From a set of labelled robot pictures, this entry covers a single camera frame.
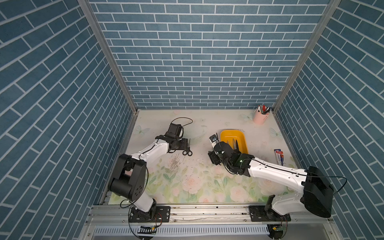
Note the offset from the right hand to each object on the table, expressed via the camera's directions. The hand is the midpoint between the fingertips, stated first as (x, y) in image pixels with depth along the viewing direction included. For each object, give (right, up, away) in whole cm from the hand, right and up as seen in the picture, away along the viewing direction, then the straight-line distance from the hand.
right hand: (214, 149), depth 82 cm
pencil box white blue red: (+42, -6, +11) cm, 44 cm away
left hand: (-16, +1, +9) cm, 19 cm away
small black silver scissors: (-16, -4, +14) cm, 21 cm away
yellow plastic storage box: (+11, +6, +20) cm, 24 cm away
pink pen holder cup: (+34, +18, +23) cm, 45 cm away
